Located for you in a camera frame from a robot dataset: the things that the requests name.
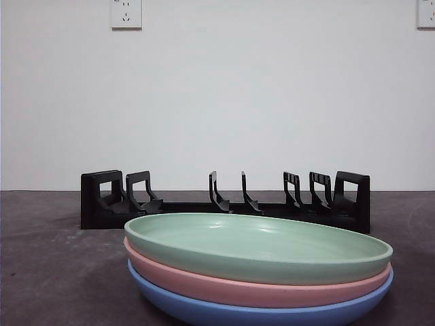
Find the white wall socket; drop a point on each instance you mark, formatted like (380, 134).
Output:
(126, 17)
(426, 15)

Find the blue plate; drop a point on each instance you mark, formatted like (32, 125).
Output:
(204, 314)

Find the black plate rack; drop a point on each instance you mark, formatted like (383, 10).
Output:
(102, 217)

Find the pink plate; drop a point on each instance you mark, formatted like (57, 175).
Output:
(204, 288)

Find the green plate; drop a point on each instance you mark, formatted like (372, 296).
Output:
(238, 237)

